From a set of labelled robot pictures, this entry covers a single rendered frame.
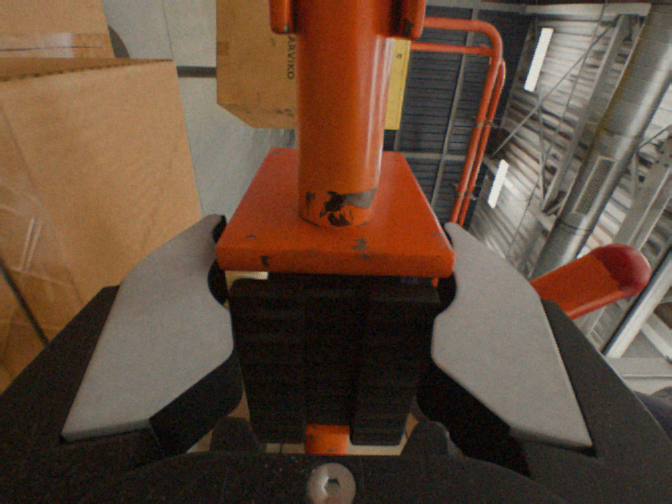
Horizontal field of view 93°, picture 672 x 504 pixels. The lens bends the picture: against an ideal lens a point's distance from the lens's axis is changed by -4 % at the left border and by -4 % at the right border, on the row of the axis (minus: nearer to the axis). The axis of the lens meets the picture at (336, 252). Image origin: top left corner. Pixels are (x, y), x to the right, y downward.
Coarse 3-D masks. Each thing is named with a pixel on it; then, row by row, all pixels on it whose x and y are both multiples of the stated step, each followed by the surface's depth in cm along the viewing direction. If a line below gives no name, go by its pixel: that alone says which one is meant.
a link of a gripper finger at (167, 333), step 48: (192, 240) 10; (144, 288) 8; (192, 288) 8; (144, 336) 7; (192, 336) 7; (96, 384) 6; (144, 384) 6; (192, 384) 6; (240, 384) 7; (96, 432) 5; (192, 432) 6
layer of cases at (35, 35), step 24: (0, 0) 49; (24, 0) 53; (48, 0) 58; (72, 0) 63; (96, 0) 70; (0, 24) 49; (24, 24) 53; (48, 24) 58; (72, 24) 64; (96, 24) 71; (0, 48) 50; (24, 48) 54; (48, 48) 59; (72, 48) 64; (96, 48) 71
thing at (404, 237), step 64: (256, 192) 11; (384, 192) 11; (256, 256) 8; (320, 256) 8; (384, 256) 8; (448, 256) 8; (256, 320) 8; (320, 320) 9; (384, 320) 8; (256, 384) 9; (320, 384) 11; (384, 384) 9
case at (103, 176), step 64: (0, 64) 19; (64, 64) 19; (128, 64) 20; (0, 128) 12; (64, 128) 15; (128, 128) 20; (0, 192) 12; (64, 192) 15; (128, 192) 21; (192, 192) 31; (0, 256) 12; (64, 256) 16; (128, 256) 21; (0, 320) 12; (64, 320) 16; (0, 384) 12
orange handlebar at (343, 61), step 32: (288, 0) 6; (320, 0) 6; (352, 0) 6; (384, 0) 6; (416, 0) 6; (288, 32) 7; (320, 32) 6; (352, 32) 6; (384, 32) 7; (416, 32) 6; (320, 64) 7; (352, 64) 7; (384, 64) 7; (320, 96) 7; (352, 96) 7; (384, 96) 8; (320, 128) 8; (352, 128) 7; (384, 128) 8; (320, 160) 8; (352, 160) 8; (320, 192) 8; (352, 192) 8; (320, 224) 9; (352, 224) 9; (320, 448) 15
